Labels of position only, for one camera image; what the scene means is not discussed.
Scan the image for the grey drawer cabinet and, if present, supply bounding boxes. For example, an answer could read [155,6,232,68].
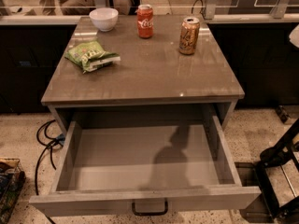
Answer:
[41,15,244,132]

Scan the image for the open grey top drawer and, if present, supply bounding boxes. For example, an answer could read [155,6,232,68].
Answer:
[30,116,260,217]

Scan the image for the green jalapeno chip bag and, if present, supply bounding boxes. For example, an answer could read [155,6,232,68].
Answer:
[64,40,121,73]

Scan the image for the gold la croix can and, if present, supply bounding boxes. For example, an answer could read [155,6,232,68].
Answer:
[178,17,200,55]

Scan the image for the red coca-cola can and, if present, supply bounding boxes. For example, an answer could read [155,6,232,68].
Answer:
[137,5,153,38]

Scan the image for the white ceramic bowl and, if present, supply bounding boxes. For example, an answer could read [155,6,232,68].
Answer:
[89,7,119,32]

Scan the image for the seated person in beige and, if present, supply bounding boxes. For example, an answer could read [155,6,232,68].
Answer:
[23,0,94,17]

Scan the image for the white object at right edge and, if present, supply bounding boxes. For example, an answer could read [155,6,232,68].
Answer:
[289,24,299,48]

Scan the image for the black drawer handle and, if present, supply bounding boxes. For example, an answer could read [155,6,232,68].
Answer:
[131,200,168,217]

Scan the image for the black floor cable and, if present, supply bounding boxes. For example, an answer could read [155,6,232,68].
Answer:
[34,119,65,196]

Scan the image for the metal railing post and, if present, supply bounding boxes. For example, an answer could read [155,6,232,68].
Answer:
[204,0,218,20]

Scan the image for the black metal cart frame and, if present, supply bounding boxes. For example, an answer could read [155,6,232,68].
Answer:
[235,119,299,223]

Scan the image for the wire basket with items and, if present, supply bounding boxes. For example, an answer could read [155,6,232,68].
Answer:
[0,158,26,224]

